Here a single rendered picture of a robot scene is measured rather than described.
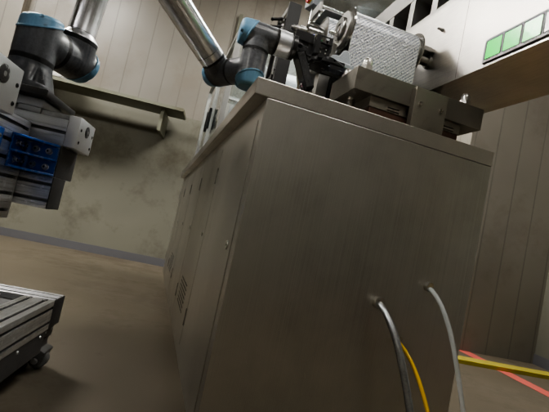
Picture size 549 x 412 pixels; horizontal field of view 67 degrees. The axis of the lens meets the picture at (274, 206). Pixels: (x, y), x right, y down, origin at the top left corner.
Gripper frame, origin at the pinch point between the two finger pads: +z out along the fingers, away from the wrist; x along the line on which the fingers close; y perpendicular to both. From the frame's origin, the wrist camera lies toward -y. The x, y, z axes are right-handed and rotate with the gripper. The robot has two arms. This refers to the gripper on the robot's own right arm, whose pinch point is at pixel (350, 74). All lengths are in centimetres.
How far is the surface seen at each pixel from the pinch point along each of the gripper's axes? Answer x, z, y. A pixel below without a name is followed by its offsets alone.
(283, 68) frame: 33.1, -13.2, 9.4
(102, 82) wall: 351, -127, 67
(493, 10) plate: -20.6, 30.1, 22.1
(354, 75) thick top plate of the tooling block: -18.9, -6.3, -8.4
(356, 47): -0.2, 0.3, 9.1
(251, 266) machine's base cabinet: -26, -24, -60
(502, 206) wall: 151, 213, 9
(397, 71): -0.1, 15.6, 6.2
